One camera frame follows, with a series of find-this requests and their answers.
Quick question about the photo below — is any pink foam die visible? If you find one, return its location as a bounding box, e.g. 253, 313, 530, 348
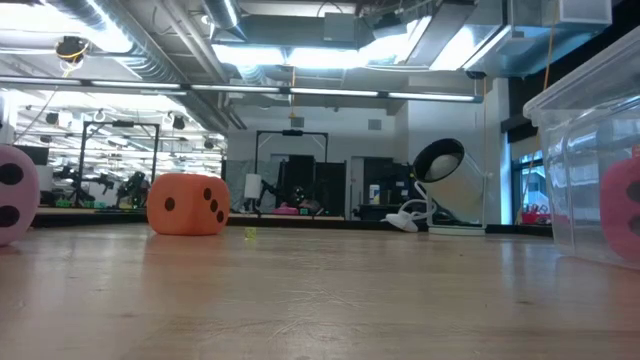
0, 144, 41, 248

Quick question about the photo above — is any long ceiling light bar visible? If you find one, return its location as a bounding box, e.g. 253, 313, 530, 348
0, 74, 485, 104

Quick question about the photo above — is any yellow extension cable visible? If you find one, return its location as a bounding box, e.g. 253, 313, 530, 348
516, 0, 560, 227

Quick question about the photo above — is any black table frame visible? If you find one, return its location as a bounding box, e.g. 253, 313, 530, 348
29, 210, 555, 237

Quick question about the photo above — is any black yellow cable reel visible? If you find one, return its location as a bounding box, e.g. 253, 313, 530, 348
54, 35, 92, 65

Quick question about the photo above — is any silver ventilation duct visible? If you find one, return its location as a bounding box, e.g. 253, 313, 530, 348
44, 0, 241, 131

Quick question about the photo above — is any orange foam die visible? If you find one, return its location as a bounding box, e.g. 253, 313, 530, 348
146, 172, 232, 237

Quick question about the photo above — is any red foam die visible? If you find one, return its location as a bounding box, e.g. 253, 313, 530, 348
598, 144, 640, 264

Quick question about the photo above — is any red crate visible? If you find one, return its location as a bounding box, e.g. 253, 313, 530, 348
520, 209, 552, 226

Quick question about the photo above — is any white spotlight lamp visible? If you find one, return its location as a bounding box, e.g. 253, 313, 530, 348
412, 138, 490, 237

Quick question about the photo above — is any black gantry frame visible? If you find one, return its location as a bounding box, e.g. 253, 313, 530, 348
77, 119, 161, 209
254, 129, 330, 216

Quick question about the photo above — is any clear plastic bin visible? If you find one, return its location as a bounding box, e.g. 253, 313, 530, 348
522, 24, 640, 272

